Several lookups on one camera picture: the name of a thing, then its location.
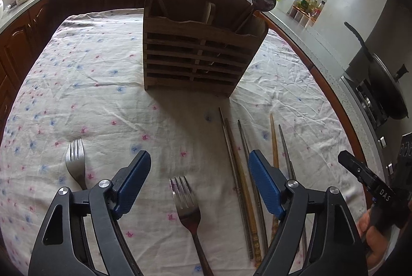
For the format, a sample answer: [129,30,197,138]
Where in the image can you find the wooden chopstick light brown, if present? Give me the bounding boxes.
[270,113,279,240]

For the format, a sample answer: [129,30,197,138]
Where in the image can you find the right hand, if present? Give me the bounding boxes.
[357,209,389,272]

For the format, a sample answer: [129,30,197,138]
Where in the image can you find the steel fork left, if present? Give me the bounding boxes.
[65,138,87,190]

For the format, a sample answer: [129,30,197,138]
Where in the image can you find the metal chopstick long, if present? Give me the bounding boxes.
[219,108,254,261]

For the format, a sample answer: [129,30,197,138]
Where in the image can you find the brown patterned chopstick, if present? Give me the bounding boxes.
[224,118,262,268]

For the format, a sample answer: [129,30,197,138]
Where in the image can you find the black wok with lid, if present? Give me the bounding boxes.
[344,22,408,120]

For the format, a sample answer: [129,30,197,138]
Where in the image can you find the floral white tablecloth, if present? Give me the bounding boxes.
[1,9,366,275]

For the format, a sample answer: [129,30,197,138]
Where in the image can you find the spice jar rack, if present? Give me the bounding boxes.
[287,0,325,28]

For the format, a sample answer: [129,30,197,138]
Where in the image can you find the lower wooden cabinets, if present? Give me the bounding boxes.
[1,0,144,130]

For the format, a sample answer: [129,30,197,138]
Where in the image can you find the metal ladle in holder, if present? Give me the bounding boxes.
[233,0,277,33]

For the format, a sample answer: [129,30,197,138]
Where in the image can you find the wooden utensil holder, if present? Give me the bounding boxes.
[142,0,269,96]

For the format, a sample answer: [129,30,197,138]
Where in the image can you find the steel fork wooden handle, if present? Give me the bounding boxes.
[170,176,214,276]

